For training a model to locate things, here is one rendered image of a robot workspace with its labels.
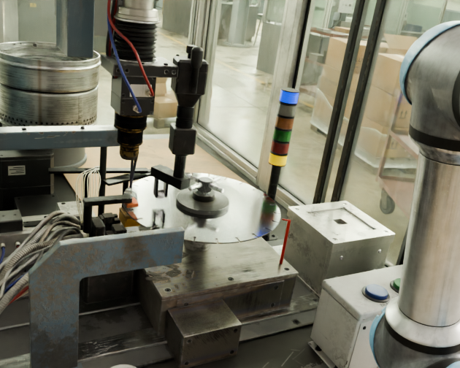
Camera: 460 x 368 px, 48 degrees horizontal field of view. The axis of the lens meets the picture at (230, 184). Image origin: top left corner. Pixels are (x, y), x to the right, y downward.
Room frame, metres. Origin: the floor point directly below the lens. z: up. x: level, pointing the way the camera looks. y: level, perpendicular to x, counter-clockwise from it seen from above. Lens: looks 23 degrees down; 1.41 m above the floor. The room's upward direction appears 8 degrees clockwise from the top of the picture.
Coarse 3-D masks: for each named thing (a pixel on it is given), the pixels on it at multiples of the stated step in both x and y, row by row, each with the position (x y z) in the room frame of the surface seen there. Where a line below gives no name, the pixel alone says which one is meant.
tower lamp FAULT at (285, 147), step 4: (272, 140) 1.23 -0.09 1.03; (272, 144) 1.23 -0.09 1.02; (276, 144) 1.22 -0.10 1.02; (280, 144) 1.22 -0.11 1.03; (284, 144) 1.22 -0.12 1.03; (288, 144) 1.23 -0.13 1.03; (272, 148) 1.23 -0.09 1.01; (276, 148) 1.22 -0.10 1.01; (280, 148) 1.22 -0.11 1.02; (284, 148) 1.22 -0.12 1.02; (288, 148) 1.24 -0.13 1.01; (272, 152) 1.22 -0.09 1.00; (276, 152) 1.22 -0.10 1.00; (280, 152) 1.22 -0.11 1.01; (284, 152) 1.22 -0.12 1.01
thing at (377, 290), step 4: (372, 284) 0.83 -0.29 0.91; (376, 284) 0.83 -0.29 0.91; (368, 288) 0.81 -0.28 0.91; (372, 288) 0.81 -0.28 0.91; (376, 288) 0.81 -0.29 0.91; (380, 288) 0.81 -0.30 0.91; (384, 288) 0.82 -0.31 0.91; (368, 292) 0.80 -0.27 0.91; (372, 292) 0.80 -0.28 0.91; (376, 292) 0.80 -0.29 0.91; (380, 292) 0.80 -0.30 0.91; (384, 292) 0.80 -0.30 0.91; (372, 296) 0.79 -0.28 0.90; (376, 296) 0.79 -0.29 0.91; (380, 296) 0.79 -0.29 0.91; (384, 296) 0.79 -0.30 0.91
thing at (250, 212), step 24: (144, 192) 0.99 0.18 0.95; (168, 192) 1.01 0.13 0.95; (240, 192) 1.06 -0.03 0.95; (144, 216) 0.88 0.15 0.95; (168, 216) 0.90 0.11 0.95; (192, 216) 0.91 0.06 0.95; (216, 216) 0.93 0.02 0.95; (240, 216) 0.94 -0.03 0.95; (264, 216) 0.96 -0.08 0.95; (192, 240) 0.82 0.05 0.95; (240, 240) 0.84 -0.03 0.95
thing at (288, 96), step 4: (284, 88) 1.24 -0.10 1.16; (288, 88) 1.25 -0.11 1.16; (292, 88) 1.25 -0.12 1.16; (280, 92) 1.23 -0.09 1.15; (284, 92) 1.22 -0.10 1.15; (288, 92) 1.22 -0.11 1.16; (292, 92) 1.22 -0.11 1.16; (296, 92) 1.22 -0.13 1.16; (280, 96) 1.23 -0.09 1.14; (284, 96) 1.22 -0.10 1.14; (288, 96) 1.22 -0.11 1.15; (292, 96) 1.22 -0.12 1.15; (296, 96) 1.22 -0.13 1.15; (280, 100) 1.23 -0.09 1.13; (284, 100) 1.22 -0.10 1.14; (288, 100) 1.22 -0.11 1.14; (292, 100) 1.22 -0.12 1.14; (296, 100) 1.23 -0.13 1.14
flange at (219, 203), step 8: (184, 192) 1.00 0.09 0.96; (192, 192) 1.00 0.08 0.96; (216, 192) 1.02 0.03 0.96; (176, 200) 0.97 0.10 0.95; (184, 200) 0.96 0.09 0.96; (192, 200) 0.96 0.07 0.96; (200, 200) 0.96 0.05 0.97; (208, 200) 0.96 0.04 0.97; (216, 200) 0.98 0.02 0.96; (224, 200) 0.99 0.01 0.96; (184, 208) 0.94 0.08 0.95; (192, 208) 0.93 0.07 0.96; (200, 208) 0.93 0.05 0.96; (208, 208) 0.94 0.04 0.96; (216, 208) 0.94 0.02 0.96; (224, 208) 0.95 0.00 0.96
